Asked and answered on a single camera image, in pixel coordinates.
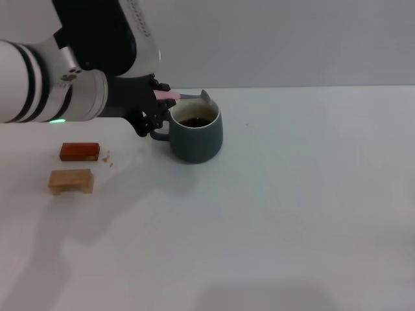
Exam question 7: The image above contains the red-brown rectangular block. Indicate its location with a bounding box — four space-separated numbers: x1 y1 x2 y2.
60 142 101 163

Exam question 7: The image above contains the pink handled metal spoon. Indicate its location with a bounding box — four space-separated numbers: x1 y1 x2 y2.
154 89 212 106

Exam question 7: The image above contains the tan wooden block rest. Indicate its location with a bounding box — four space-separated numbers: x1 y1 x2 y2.
48 168 96 196

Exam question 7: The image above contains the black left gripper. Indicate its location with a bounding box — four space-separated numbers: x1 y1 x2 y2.
105 73 178 137

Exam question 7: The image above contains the grey ceramic cup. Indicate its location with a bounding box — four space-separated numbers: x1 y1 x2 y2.
148 98 224 165

